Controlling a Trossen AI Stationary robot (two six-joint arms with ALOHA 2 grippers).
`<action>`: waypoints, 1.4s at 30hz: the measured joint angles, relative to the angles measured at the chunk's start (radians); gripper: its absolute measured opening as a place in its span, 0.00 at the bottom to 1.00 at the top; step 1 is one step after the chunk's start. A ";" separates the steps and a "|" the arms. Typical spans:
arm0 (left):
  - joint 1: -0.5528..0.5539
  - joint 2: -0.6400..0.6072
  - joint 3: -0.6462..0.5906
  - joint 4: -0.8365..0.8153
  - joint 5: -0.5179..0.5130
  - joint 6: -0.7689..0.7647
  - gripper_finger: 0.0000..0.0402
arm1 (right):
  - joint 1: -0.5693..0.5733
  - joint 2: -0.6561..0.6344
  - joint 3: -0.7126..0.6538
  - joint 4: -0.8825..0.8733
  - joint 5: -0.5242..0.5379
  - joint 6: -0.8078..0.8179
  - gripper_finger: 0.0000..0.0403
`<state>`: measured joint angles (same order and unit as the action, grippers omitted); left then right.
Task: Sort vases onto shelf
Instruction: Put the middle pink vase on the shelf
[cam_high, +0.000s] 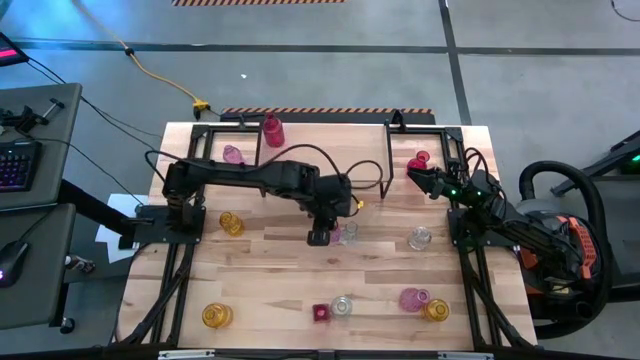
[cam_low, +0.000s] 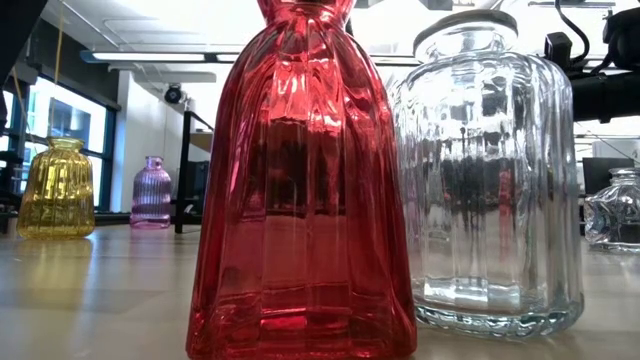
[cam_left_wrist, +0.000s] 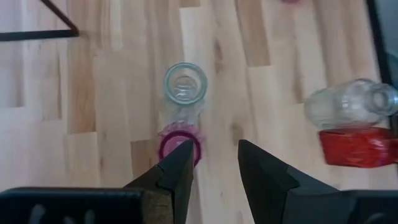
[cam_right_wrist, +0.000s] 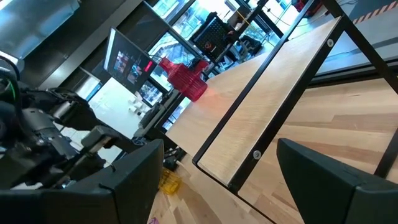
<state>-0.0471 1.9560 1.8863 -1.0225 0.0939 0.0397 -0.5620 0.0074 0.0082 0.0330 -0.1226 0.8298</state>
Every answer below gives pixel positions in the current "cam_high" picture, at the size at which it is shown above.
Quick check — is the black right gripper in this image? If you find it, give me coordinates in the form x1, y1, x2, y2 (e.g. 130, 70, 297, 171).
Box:
406, 167, 474, 207

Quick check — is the round red glass vase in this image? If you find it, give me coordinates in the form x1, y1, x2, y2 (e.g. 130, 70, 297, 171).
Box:
406, 149, 432, 174

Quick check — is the faceted clear glass vase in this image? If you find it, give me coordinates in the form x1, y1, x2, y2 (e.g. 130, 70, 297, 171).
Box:
342, 220, 362, 246

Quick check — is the round clear glass vase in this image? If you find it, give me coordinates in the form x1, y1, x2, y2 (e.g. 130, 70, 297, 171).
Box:
331, 295, 354, 318
408, 225, 433, 252

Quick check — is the tall red glass vase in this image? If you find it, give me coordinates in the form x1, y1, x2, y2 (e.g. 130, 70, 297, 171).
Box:
262, 112, 286, 149

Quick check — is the tall pink ribbed glass vase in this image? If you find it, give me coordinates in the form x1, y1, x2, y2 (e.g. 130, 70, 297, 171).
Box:
222, 144, 247, 166

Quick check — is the round pink glass vase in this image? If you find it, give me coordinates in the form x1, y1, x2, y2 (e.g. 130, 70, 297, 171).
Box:
398, 287, 432, 314

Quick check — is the black hazard striped mat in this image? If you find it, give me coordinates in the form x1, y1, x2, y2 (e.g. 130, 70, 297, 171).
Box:
218, 106, 437, 126

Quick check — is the black orange vacuum cleaner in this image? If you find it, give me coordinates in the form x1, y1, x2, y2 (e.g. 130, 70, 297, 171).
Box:
514, 159, 615, 341

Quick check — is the black equipment stand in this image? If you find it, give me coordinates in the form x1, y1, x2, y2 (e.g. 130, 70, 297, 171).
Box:
549, 128, 640, 197

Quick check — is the dark grey mat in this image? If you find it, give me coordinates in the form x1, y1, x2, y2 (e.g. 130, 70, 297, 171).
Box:
593, 174, 640, 301

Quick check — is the white paper sheet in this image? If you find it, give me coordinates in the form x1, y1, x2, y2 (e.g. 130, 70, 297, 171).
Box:
93, 192, 151, 265

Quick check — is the grey desk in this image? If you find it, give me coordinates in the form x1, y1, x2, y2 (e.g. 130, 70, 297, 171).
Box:
0, 202, 77, 331
0, 82, 84, 212

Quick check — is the black computer mouse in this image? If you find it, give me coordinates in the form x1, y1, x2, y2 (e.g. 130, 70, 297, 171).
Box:
0, 239, 30, 290

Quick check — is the black keyboard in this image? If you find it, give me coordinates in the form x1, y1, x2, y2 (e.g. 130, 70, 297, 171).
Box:
0, 139, 44, 194

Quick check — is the black desk clamp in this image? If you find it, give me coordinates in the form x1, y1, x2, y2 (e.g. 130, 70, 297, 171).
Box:
0, 97, 66, 135

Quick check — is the black monitor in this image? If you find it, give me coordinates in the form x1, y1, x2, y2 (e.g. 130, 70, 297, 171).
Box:
0, 31, 30, 69

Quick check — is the wooden shelf with black frame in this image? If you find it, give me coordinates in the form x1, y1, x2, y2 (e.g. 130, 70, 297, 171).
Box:
253, 121, 396, 200

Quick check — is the black metal table frame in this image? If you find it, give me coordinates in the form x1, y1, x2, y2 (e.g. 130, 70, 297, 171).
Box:
113, 121, 539, 360

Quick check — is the silver metal bracket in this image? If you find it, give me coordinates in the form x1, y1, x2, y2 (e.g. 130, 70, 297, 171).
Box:
438, 351, 495, 360
158, 349, 216, 360

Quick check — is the yellow extension cable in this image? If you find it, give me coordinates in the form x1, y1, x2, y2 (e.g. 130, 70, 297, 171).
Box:
69, 0, 211, 112

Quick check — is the black floor cable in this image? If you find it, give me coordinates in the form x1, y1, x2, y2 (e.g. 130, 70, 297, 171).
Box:
29, 136, 145, 205
23, 53, 166, 154

